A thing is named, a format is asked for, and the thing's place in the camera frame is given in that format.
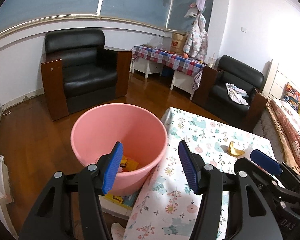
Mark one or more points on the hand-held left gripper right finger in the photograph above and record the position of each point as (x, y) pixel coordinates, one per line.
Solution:
(188, 167)

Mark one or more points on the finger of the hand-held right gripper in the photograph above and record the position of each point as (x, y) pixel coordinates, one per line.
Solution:
(255, 171)
(265, 161)

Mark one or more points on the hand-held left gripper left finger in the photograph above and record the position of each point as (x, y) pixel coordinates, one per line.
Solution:
(112, 167)

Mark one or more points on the banana peel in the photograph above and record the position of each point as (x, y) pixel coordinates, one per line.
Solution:
(233, 150)

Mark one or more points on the pink plastic bucket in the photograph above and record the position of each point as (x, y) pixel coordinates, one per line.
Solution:
(102, 120)

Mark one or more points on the bed with floral blanket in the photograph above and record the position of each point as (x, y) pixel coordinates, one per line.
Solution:
(290, 155)

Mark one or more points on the grey floor mat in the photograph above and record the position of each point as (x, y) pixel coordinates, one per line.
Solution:
(261, 126)

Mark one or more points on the pink dotted quilt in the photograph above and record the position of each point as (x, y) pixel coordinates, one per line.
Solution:
(292, 127)

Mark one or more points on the colourful printed pillow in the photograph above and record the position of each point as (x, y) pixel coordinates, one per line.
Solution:
(292, 96)

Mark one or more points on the crumpled light cloth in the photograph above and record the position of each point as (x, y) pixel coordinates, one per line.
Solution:
(236, 93)

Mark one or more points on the cream bed headboard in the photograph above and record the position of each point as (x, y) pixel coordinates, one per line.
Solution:
(275, 80)

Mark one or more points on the black leather armchair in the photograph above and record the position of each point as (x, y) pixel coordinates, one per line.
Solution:
(240, 75)
(85, 75)

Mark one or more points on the blue bin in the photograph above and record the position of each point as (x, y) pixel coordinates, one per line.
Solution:
(167, 73)

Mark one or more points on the cup with straw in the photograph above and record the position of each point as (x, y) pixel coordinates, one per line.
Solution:
(211, 61)

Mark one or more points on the table with checkered cloth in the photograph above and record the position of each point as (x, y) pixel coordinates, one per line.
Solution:
(170, 58)

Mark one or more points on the brown paper bag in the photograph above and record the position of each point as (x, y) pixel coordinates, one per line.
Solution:
(178, 43)

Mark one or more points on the patterned puffer jacket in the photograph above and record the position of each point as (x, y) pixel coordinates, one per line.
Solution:
(196, 40)

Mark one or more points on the clear plastic bag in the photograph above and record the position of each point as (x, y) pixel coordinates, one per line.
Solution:
(155, 42)

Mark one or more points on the white hat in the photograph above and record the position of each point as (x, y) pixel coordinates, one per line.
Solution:
(190, 12)

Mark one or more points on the purple hat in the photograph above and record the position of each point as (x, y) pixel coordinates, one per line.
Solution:
(202, 1)

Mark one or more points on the window with blue blinds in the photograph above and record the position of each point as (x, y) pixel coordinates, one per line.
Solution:
(127, 0)

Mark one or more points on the white wall switch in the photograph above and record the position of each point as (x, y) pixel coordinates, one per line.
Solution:
(244, 29)

